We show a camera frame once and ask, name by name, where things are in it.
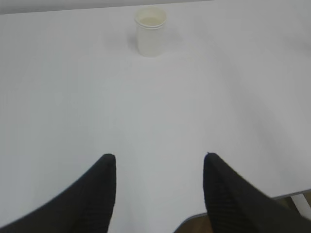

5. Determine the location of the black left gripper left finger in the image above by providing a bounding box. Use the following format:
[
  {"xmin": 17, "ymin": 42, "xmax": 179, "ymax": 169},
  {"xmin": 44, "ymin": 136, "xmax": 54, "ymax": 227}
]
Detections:
[{"xmin": 0, "ymin": 154, "xmax": 116, "ymax": 233}]

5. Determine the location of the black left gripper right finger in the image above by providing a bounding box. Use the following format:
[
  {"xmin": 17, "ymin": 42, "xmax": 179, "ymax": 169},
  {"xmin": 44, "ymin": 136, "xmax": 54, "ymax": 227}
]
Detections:
[{"xmin": 203, "ymin": 153, "xmax": 306, "ymax": 233}]

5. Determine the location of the white paper cup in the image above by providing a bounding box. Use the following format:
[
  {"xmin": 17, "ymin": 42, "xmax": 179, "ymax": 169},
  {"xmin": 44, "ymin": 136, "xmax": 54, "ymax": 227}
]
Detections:
[{"xmin": 134, "ymin": 6, "xmax": 167, "ymax": 57}]

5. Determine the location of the white table leg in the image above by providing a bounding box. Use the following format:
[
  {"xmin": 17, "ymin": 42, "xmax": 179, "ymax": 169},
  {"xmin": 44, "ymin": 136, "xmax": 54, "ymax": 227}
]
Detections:
[{"xmin": 291, "ymin": 194, "xmax": 311, "ymax": 220}]

